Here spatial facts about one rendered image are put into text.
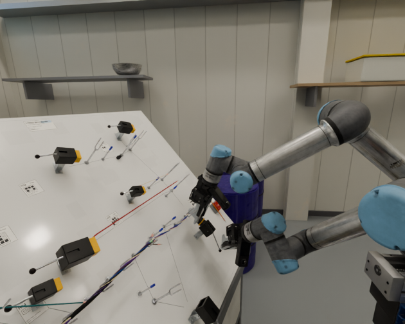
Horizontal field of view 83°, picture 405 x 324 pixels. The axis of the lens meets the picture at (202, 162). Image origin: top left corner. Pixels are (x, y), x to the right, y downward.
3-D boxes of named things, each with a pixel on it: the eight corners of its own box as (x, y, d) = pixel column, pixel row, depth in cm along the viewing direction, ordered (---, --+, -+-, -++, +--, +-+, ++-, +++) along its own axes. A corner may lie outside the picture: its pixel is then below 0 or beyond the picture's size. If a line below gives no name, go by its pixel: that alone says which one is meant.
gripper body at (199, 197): (195, 194, 106) (204, 171, 101) (211, 203, 103) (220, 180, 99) (188, 200, 99) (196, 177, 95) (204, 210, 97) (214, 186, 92)
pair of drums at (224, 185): (258, 219, 330) (261, 160, 307) (274, 280, 217) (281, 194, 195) (209, 217, 337) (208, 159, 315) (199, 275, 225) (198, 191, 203)
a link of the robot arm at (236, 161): (251, 189, 86) (224, 178, 87) (250, 179, 97) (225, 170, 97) (260, 170, 83) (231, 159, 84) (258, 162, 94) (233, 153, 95)
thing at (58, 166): (27, 162, 74) (36, 144, 70) (65, 162, 83) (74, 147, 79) (30, 173, 73) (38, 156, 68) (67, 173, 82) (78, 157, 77)
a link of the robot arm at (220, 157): (233, 154, 87) (212, 146, 87) (223, 179, 91) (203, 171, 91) (234, 148, 94) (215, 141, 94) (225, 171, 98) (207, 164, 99)
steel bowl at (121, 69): (146, 78, 298) (146, 67, 295) (136, 74, 264) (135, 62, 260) (121, 78, 302) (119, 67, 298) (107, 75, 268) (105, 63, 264)
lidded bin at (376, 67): (384, 83, 272) (387, 59, 265) (408, 80, 235) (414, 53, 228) (342, 84, 277) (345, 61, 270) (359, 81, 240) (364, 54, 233)
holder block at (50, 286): (-5, 306, 50) (3, 296, 47) (42, 285, 58) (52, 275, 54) (1, 328, 49) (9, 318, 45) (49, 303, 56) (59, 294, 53)
